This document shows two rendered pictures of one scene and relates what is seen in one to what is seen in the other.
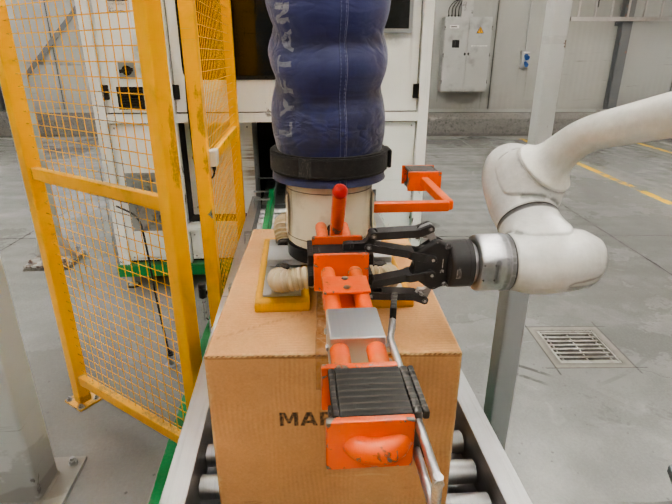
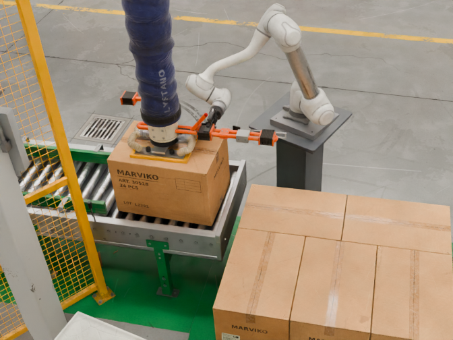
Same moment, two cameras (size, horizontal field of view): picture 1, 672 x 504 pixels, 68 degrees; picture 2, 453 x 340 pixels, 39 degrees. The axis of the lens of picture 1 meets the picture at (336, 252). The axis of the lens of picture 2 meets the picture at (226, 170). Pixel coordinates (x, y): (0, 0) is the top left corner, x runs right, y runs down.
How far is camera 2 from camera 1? 3.23 m
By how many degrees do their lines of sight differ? 61
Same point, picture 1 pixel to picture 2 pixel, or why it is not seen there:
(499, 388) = not seen: hidden behind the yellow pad
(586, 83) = not seen: outside the picture
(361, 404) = (270, 135)
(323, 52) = (173, 84)
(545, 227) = (221, 93)
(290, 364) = (214, 161)
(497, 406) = not seen: hidden behind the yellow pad
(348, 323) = (243, 133)
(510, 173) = (204, 85)
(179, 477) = (187, 230)
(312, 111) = (173, 100)
